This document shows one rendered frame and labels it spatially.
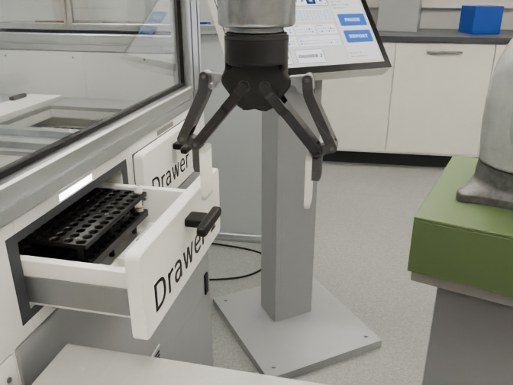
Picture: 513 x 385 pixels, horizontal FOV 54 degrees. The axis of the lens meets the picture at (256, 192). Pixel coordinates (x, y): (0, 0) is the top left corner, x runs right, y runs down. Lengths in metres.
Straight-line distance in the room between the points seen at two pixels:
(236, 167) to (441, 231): 1.69
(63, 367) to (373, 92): 3.12
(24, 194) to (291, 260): 1.29
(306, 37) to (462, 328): 0.94
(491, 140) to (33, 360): 0.74
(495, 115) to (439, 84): 2.74
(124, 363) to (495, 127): 0.65
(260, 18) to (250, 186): 1.90
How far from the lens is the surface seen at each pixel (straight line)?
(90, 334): 0.82
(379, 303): 2.15
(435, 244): 0.83
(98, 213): 0.72
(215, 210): 0.67
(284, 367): 1.75
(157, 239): 0.58
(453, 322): 0.99
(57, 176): 0.69
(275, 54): 0.58
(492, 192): 0.90
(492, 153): 0.89
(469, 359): 1.02
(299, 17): 1.59
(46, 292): 0.65
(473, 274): 0.84
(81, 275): 0.61
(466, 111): 3.68
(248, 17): 0.57
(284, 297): 1.88
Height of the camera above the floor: 1.19
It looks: 22 degrees down
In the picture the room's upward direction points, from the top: straight up
